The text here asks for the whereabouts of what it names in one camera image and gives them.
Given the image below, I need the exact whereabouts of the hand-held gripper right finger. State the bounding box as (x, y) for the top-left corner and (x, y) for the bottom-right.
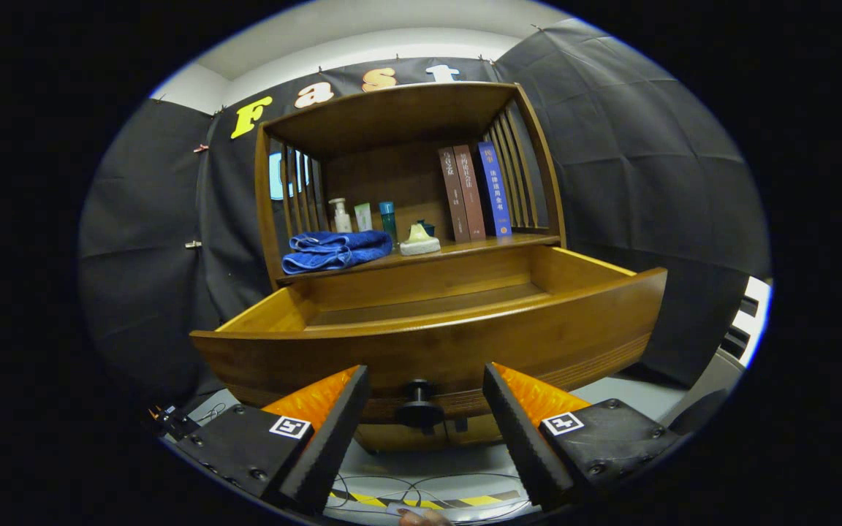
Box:
(482, 362), (685, 512)

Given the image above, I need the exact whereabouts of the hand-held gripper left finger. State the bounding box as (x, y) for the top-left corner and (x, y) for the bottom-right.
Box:
(162, 365), (371, 514)

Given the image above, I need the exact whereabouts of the brown wooden drawer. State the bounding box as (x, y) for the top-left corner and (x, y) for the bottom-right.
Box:
(189, 245), (668, 432)

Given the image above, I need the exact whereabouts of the pale green translucent pitcher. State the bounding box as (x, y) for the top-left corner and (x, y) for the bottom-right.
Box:
(399, 224), (441, 256)

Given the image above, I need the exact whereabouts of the wooden countertop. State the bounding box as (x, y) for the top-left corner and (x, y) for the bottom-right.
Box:
(275, 232), (562, 286)

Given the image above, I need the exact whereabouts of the brown wooden cabinet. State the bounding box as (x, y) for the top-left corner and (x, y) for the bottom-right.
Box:
(254, 80), (566, 451)

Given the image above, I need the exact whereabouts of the yellow black floor tape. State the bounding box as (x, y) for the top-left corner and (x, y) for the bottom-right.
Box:
(330, 489), (520, 510)

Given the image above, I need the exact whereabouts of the black equipment box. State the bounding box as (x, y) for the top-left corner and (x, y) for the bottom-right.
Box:
(147, 405), (202, 439)

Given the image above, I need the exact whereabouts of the blue folded towel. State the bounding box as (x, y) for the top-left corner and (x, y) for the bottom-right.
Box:
(281, 230), (394, 275)

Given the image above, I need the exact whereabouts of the white pump bottle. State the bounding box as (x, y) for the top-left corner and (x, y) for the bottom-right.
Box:
(328, 197), (353, 234)

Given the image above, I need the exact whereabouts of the blue book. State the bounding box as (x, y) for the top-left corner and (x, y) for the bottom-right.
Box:
(477, 141), (513, 238)

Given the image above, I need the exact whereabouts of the reddish brown book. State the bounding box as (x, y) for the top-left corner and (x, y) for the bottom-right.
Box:
(453, 144), (488, 242)

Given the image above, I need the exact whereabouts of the white slatted furniture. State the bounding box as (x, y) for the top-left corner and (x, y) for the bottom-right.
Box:
(717, 276), (773, 370)

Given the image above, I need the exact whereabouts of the dark brown book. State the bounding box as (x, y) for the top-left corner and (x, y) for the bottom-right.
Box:
(438, 147), (471, 243)

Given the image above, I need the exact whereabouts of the tangle of thin cables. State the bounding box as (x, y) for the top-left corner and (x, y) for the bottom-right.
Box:
(330, 471), (531, 512)

